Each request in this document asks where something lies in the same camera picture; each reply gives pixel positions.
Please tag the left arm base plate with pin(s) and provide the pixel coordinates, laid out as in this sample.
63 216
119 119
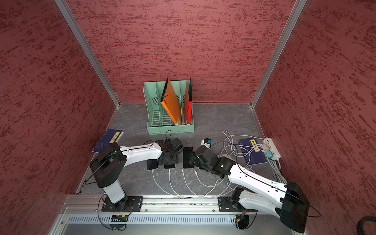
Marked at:
128 204

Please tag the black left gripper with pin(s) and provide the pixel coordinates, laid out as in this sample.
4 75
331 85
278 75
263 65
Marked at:
175 160

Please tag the orange folder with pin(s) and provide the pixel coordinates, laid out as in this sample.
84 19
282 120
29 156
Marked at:
170 103

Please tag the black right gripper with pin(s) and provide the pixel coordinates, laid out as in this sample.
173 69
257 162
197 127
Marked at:
196 158

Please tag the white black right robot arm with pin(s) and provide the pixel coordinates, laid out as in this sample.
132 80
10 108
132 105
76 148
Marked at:
288 201

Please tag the aluminium front rail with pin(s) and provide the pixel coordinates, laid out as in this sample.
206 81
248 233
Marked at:
90 203

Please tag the purple notebook right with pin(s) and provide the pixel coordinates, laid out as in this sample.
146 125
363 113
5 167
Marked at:
252 151

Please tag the green plastic file organizer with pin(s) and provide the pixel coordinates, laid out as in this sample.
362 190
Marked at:
159 122

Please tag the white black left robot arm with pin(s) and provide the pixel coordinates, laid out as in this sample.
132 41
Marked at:
107 165

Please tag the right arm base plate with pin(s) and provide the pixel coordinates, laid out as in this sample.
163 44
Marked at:
227 204

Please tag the purple notebook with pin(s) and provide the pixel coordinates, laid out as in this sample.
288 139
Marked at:
252 151
110 136

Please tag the purple notebook left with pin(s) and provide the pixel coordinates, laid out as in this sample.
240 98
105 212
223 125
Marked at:
110 136

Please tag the red folder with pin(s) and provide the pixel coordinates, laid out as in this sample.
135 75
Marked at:
188 103

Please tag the white power strip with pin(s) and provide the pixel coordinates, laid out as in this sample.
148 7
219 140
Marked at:
271 147

